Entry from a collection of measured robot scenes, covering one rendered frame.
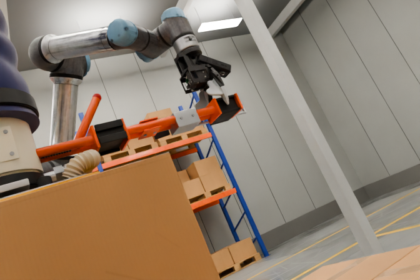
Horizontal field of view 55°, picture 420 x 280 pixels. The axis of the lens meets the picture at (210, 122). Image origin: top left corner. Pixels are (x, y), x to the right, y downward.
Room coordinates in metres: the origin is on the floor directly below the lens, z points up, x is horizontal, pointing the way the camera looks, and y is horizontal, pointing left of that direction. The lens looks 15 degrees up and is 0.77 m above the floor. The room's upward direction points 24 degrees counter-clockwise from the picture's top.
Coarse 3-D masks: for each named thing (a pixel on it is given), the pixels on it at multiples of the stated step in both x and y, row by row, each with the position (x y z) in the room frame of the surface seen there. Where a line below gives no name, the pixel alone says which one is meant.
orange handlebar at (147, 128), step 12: (204, 108) 1.07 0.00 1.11; (144, 120) 0.98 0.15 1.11; (156, 120) 0.99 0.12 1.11; (168, 120) 1.01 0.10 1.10; (132, 132) 0.96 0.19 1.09; (144, 132) 0.98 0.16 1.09; (156, 132) 1.03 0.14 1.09; (60, 144) 0.86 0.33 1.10; (72, 144) 0.88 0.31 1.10; (84, 144) 0.90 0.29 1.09; (60, 156) 0.90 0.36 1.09
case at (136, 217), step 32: (160, 160) 0.80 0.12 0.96; (32, 192) 0.67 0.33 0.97; (64, 192) 0.69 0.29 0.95; (96, 192) 0.72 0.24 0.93; (128, 192) 0.75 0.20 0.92; (160, 192) 0.78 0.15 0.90; (0, 224) 0.64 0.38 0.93; (32, 224) 0.66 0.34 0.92; (64, 224) 0.69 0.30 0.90; (96, 224) 0.71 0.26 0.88; (128, 224) 0.74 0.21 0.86; (160, 224) 0.77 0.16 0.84; (192, 224) 0.80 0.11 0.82; (0, 256) 0.63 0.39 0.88; (32, 256) 0.65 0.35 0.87; (64, 256) 0.68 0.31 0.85; (96, 256) 0.70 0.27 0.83; (128, 256) 0.73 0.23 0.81; (160, 256) 0.76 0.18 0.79; (192, 256) 0.79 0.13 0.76
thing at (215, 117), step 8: (232, 96) 1.12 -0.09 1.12; (208, 104) 1.11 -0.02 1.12; (216, 104) 1.08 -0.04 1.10; (224, 104) 1.10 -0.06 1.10; (232, 104) 1.12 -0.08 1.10; (240, 104) 1.12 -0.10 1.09; (216, 112) 1.09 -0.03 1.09; (224, 112) 1.09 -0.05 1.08; (232, 112) 1.12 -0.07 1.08; (208, 120) 1.14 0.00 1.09; (216, 120) 1.12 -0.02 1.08; (224, 120) 1.16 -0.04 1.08
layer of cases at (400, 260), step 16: (368, 256) 1.32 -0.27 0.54; (384, 256) 1.22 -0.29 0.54; (400, 256) 1.14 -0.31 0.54; (416, 256) 1.07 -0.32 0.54; (320, 272) 1.40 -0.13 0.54; (336, 272) 1.29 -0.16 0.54; (352, 272) 1.20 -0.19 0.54; (368, 272) 1.12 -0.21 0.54; (384, 272) 1.05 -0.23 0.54; (400, 272) 0.99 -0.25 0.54; (416, 272) 0.94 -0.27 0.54
